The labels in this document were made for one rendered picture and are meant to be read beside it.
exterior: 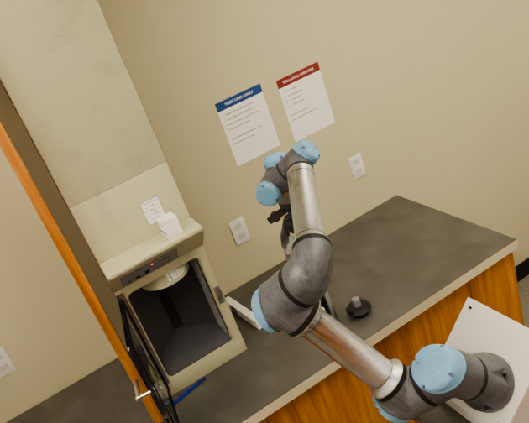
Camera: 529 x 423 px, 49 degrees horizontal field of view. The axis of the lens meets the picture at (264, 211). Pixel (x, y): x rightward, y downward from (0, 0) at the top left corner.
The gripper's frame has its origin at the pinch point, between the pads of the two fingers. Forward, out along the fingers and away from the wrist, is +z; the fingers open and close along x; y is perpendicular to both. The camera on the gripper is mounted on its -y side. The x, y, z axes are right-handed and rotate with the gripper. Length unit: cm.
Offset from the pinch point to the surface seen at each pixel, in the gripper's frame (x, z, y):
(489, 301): 56, 56, 27
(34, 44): -40, -88, -28
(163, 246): -36.9, -22.8, -15.8
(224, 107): 28, -38, -54
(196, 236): -26.7, -20.3, -13.6
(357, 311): 9.0, 30.8, 6.5
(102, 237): -48, -30, -30
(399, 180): 95, 31, -35
